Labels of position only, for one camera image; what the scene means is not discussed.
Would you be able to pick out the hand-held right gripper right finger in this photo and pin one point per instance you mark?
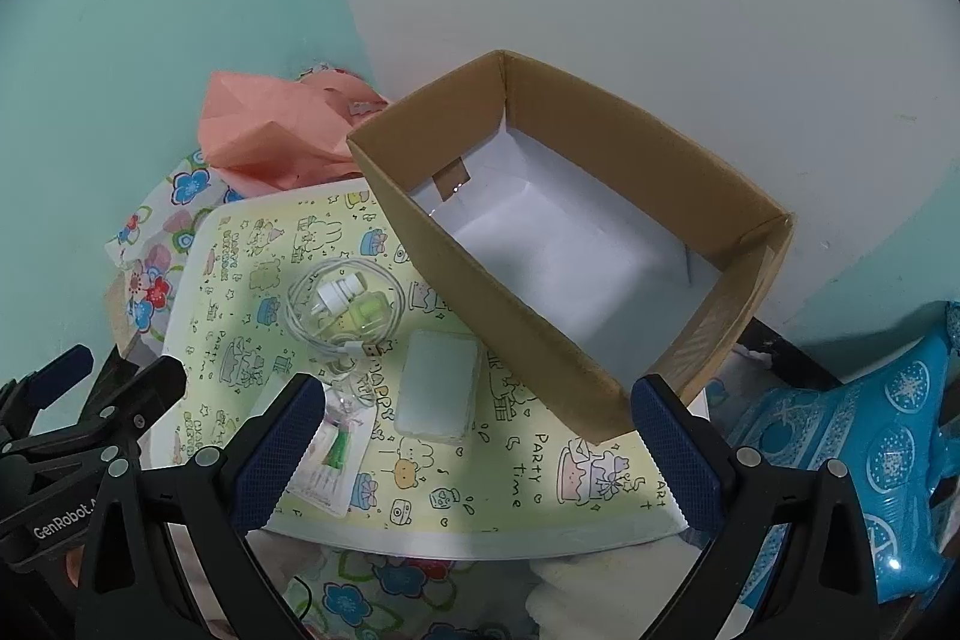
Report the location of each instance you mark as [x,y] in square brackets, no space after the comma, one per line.
[675,460]

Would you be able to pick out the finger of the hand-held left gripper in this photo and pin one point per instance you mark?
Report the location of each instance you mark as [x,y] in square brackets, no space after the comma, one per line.
[64,368]
[150,396]

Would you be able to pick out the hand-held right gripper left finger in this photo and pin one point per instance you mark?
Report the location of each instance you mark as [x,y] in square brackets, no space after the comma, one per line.
[277,452]

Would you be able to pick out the colourful candle packet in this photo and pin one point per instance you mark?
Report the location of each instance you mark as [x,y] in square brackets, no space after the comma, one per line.
[334,467]

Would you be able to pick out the clear light bulb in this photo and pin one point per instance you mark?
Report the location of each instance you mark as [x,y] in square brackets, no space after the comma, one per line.
[349,385]

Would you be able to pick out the translucent plastic case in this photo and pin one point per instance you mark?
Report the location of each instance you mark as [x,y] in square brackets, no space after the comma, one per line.
[439,385]

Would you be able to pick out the brown cardboard box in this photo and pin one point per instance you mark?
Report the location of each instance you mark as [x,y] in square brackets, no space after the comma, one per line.
[480,280]

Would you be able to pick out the brown cardboard piece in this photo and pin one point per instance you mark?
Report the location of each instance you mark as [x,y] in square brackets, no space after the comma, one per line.
[120,317]

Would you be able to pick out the floral printed cloth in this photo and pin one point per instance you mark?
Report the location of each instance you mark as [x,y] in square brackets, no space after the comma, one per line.
[150,287]

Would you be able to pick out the blue patterned foil balloon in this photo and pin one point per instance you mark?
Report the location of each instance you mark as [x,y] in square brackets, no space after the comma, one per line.
[825,430]

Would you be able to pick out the pink cloth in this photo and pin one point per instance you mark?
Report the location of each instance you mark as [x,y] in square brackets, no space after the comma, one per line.
[262,123]

